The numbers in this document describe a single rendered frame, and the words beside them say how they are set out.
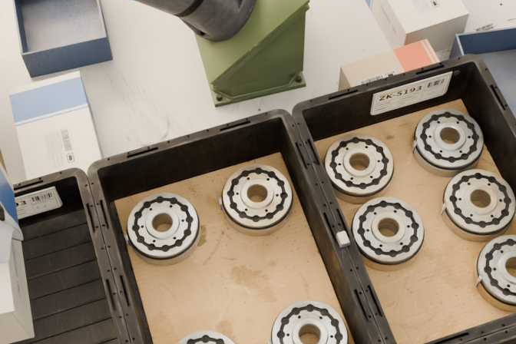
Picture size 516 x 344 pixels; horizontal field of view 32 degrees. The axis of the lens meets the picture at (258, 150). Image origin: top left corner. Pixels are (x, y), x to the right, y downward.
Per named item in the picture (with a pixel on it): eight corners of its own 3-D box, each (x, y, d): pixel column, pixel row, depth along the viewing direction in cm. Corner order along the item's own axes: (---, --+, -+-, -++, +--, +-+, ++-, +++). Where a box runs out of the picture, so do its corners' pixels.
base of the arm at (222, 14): (187, -9, 159) (143, -27, 152) (244, -63, 150) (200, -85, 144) (206, 59, 151) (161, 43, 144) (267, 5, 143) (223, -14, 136)
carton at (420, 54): (365, 146, 152) (368, 123, 145) (337, 90, 158) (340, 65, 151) (450, 117, 155) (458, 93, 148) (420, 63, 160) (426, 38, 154)
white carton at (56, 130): (21, 117, 156) (8, 89, 148) (88, 99, 158) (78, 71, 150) (42, 216, 147) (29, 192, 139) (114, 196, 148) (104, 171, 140)
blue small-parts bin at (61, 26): (16, -7, 170) (7, -32, 163) (95, -23, 171) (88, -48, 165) (30, 78, 160) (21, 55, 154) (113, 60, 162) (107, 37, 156)
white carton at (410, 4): (355, -18, 169) (358, -51, 162) (412, -35, 171) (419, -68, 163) (399, 64, 160) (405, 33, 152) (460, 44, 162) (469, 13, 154)
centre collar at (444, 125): (428, 127, 135) (428, 124, 134) (459, 120, 135) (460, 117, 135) (439, 154, 133) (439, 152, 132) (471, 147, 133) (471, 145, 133)
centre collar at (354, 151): (337, 154, 133) (337, 152, 132) (368, 144, 134) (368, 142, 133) (350, 182, 131) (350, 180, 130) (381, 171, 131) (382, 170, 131)
